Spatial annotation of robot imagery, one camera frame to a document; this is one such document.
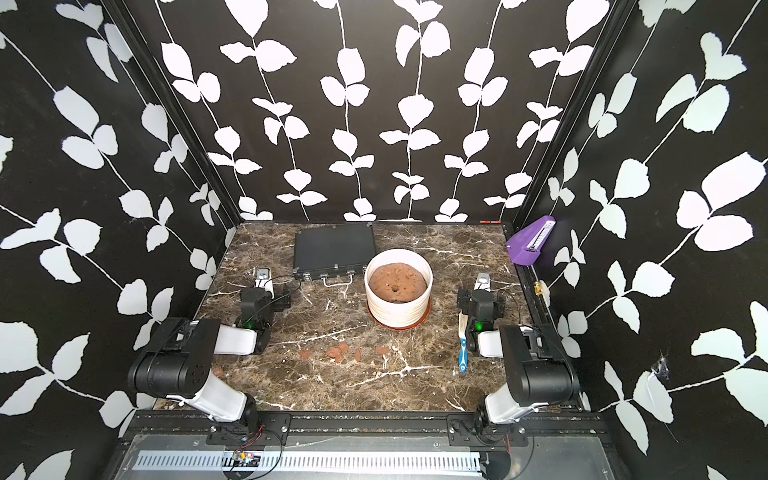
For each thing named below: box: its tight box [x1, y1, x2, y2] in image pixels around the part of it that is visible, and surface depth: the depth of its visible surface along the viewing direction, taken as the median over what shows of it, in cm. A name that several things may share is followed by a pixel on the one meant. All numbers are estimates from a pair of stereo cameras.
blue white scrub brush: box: [458, 310, 469, 374], surface depth 88 cm
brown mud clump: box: [327, 342, 349, 364], surface depth 89 cm
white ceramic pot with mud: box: [364, 249, 434, 328], surface depth 91 cm
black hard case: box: [294, 222, 377, 278], surface depth 109 cm
